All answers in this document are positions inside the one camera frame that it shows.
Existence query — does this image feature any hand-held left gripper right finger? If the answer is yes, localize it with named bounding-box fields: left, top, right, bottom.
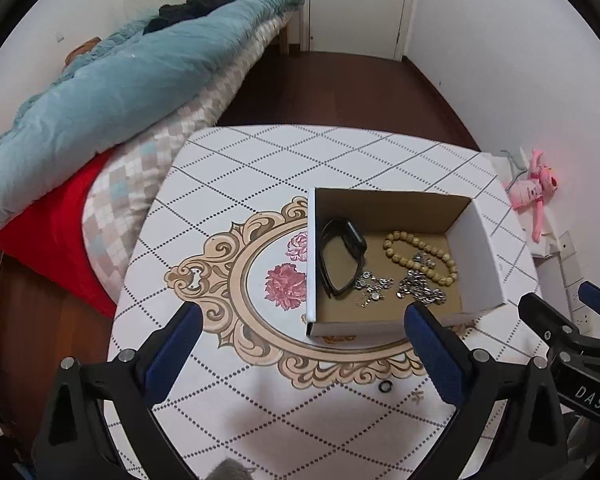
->
left=404, top=303, right=569, bottom=480

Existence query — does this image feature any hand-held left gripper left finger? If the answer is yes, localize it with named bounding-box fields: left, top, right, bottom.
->
left=31, top=301, right=204, bottom=480

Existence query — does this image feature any white cardboard box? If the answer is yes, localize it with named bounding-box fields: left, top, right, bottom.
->
left=305, top=187, right=509, bottom=339

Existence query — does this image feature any white power outlet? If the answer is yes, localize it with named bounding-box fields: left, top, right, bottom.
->
left=564, top=280, right=597, bottom=337

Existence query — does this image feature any pink plush toy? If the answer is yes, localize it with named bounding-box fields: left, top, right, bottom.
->
left=505, top=148, right=562, bottom=244

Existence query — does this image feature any black smart band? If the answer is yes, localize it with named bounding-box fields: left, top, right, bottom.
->
left=319, top=217, right=367, bottom=299

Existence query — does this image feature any red blanket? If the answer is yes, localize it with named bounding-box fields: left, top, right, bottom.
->
left=0, top=150, right=118, bottom=320

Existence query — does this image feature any white patterned table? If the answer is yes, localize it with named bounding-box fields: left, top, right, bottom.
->
left=102, top=124, right=542, bottom=480

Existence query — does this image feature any checkered bed sheet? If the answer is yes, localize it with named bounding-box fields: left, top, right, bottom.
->
left=81, top=10, right=293, bottom=311

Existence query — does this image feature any light blue duvet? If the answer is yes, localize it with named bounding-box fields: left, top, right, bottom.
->
left=0, top=0, right=305, bottom=233

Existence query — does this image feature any brown pillow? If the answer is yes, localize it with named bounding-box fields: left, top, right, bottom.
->
left=63, top=37, right=103, bottom=67

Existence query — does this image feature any black clothing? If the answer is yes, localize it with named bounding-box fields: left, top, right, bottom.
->
left=142, top=0, right=237, bottom=37

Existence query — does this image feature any white door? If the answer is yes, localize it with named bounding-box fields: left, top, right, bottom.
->
left=300, top=0, right=421, bottom=59

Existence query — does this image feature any white wall socket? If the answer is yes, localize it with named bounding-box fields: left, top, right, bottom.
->
left=555, top=231, right=576, bottom=260

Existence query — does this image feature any silver chain bracelet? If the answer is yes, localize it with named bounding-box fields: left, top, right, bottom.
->
left=396, top=254, right=449, bottom=307

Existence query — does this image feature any silver charm bracelet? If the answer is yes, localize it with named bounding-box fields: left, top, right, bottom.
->
left=354, top=270, right=394, bottom=309

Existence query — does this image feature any beige beaded bracelet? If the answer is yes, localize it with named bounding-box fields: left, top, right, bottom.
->
left=382, top=230, right=459, bottom=288

